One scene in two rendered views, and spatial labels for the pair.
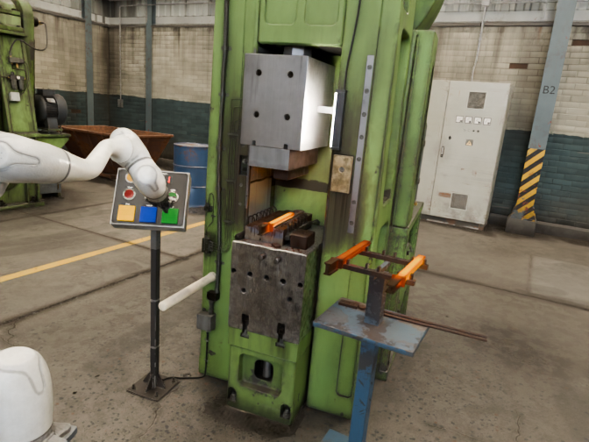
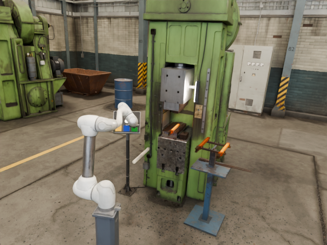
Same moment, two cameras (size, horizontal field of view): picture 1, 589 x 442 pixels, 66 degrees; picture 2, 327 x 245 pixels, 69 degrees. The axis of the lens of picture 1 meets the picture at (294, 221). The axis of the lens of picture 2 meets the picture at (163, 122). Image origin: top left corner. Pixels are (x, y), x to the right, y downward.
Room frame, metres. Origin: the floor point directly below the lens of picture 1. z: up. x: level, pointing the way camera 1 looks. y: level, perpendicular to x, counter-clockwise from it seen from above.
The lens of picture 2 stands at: (-0.75, 0.21, 2.06)
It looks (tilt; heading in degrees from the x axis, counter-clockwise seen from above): 18 degrees down; 0
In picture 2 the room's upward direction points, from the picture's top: 3 degrees clockwise
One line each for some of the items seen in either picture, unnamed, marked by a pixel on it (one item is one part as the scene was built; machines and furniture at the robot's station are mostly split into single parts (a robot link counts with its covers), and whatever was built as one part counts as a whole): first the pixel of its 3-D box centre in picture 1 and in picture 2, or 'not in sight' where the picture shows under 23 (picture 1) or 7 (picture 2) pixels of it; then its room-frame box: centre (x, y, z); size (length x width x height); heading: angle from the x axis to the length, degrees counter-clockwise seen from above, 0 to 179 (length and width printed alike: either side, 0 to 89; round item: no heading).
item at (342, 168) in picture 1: (341, 174); (198, 111); (2.11, -0.20, 1.27); 0.09 x 0.02 x 0.17; 70
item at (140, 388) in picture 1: (153, 379); (127, 188); (2.20, 0.70, 0.05); 0.22 x 0.22 x 0.09; 70
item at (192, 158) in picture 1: (193, 174); (123, 93); (6.77, 1.58, 0.44); 0.59 x 0.59 x 0.88
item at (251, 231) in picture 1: (280, 224); (174, 129); (2.29, 0.07, 0.96); 0.42 x 0.20 x 0.09; 160
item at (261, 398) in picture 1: (280, 352); (175, 176); (2.28, 0.02, 0.23); 0.55 x 0.37 x 0.47; 160
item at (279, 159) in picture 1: (286, 154); (176, 102); (2.29, 0.07, 1.32); 0.42 x 0.20 x 0.10; 160
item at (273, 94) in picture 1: (297, 104); (180, 84); (2.27, 0.03, 1.56); 0.42 x 0.39 x 0.40; 160
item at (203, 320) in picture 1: (206, 320); (146, 165); (2.32, 0.44, 0.36); 0.09 x 0.07 x 0.12; 70
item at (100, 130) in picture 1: (113, 153); (82, 82); (8.54, 3.48, 0.43); 1.89 x 1.20 x 0.85; 63
